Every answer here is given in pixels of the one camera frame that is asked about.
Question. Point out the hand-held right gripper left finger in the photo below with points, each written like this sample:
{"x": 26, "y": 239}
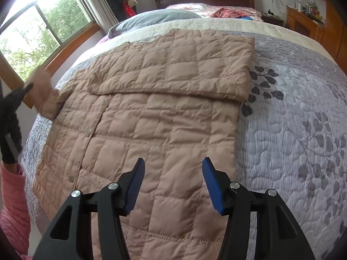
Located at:
{"x": 134, "y": 187}

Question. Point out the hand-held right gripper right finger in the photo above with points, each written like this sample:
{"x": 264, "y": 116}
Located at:
{"x": 212, "y": 187}

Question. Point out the tan quilted jacket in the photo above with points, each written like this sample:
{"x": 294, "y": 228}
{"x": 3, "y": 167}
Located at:
{"x": 162, "y": 119}

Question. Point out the grey leaf-patterned bedspread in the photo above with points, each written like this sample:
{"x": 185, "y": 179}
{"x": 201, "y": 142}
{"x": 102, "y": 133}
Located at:
{"x": 284, "y": 113}

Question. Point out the wooden framed window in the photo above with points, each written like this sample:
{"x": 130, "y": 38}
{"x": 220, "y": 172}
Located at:
{"x": 62, "y": 13}

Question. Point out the beige curtain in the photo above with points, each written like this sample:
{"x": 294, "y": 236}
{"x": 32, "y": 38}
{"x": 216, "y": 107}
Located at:
{"x": 100, "y": 5}

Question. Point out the grey pillow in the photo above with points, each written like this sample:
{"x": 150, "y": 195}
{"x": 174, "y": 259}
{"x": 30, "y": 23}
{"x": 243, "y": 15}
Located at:
{"x": 151, "y": 19}

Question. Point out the blue cloth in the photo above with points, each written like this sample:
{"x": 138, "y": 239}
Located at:
{"x": 246, "y": 18}

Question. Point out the red plaid cloth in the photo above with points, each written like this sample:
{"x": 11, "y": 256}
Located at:
{"x": 227, "y": 13}

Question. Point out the dark wooden nightstand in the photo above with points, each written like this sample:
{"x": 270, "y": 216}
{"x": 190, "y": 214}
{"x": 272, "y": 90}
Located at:
{"x": 272, "y": 19}

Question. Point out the pink floral bedsheet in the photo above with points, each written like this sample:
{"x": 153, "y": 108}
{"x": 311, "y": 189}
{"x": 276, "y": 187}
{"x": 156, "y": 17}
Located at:
{"x": 189, "y": 6}

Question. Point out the light wooden desk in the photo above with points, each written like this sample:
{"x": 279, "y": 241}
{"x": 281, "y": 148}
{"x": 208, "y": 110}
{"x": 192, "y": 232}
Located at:
{"x": 305, "y": 24}

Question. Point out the white bottle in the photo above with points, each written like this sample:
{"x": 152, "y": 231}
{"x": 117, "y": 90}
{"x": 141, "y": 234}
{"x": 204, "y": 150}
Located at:
{"x": 299, "y": 5}

